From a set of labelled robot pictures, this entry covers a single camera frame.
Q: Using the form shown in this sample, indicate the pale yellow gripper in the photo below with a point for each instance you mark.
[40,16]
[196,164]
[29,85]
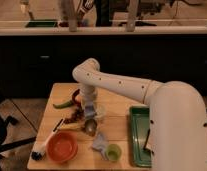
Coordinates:
[87,101]

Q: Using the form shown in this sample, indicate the blue sponge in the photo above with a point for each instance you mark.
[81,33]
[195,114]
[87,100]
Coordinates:
[89,111]

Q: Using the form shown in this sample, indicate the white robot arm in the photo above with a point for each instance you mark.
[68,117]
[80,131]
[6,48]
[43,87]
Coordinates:
[177,115]

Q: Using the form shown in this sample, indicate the white cup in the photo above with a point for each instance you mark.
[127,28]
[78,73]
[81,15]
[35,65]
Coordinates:
[100,112]

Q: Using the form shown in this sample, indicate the green plastic cup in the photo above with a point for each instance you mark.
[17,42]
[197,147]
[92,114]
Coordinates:
[113,152]

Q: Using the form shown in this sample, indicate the dark brown bowl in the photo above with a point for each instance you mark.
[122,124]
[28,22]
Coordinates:
[76,98]

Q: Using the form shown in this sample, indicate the red grapes bunch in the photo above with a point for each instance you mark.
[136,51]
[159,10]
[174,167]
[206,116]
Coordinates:
[76,116]

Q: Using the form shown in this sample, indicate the green chili pepper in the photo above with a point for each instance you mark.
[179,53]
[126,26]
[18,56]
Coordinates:
[63,105]

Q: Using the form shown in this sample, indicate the light blue cloth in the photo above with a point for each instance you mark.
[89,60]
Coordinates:
[100,144]

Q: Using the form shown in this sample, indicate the orange plastic bowl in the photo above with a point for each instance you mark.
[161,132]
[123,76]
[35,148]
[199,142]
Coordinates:
[62,147]

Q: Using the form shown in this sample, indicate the green plastic tray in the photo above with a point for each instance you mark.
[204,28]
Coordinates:
[139,129]

